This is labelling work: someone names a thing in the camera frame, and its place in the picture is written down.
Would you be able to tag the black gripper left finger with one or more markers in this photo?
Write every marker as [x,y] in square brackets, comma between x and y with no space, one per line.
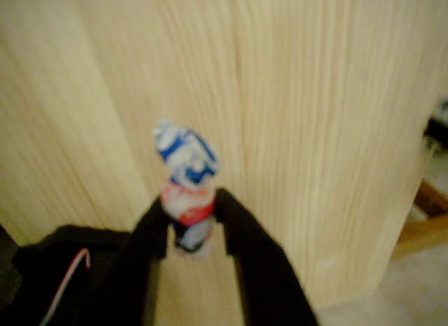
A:
[140,270]

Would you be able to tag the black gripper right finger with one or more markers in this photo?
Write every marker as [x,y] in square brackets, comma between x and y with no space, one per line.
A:
[262,270]

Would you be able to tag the candy white blue red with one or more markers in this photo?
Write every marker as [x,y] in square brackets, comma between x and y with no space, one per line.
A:
[185,154]

